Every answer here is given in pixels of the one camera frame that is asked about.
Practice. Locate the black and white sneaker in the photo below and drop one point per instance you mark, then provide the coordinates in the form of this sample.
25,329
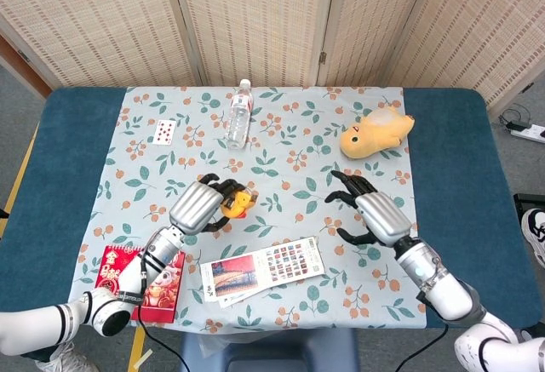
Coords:
535,236

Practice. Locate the woven folding screen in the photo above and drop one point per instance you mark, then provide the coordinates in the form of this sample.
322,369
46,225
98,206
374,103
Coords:
255,18

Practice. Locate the brass screen hinge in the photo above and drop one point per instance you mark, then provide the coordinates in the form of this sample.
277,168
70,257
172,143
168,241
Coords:
322,57

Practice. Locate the clear plastic water bottle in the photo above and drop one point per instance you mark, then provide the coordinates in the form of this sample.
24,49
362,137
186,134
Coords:
239,118

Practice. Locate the floral leaf print tablecloth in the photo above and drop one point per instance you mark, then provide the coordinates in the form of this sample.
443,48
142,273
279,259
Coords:
277,167

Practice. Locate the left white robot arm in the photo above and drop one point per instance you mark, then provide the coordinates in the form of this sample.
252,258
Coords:
34,325

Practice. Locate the yellow plush animal toy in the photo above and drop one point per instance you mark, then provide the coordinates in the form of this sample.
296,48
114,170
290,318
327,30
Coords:
370,135

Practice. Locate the stack of white-edged postcards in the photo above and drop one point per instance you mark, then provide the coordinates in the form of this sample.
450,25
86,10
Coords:
236,299

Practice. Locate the white power strip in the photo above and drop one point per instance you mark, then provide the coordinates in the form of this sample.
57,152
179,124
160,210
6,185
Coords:
530,132

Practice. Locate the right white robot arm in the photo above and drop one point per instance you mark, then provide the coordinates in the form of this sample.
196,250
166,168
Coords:
447,291

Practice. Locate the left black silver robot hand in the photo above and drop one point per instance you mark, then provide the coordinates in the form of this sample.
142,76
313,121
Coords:
196,208

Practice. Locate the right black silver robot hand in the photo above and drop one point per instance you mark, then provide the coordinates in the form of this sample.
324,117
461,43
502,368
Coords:
383,219

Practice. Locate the blue padded table cover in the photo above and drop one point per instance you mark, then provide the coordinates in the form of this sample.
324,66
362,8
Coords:
451,167

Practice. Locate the red roof photo postcard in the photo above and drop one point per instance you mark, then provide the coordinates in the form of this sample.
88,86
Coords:
234,274

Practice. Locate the postcard folder with thumbnail prints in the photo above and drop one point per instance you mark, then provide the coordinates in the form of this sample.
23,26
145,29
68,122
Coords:
294,261

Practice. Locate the grey-blue stool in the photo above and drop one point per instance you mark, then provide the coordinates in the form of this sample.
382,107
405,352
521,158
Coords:
272,353

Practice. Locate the small yellow rubber duck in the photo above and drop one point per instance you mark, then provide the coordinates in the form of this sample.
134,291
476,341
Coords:
238,208

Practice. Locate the diamonds playing card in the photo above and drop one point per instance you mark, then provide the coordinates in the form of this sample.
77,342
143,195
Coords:
164,132

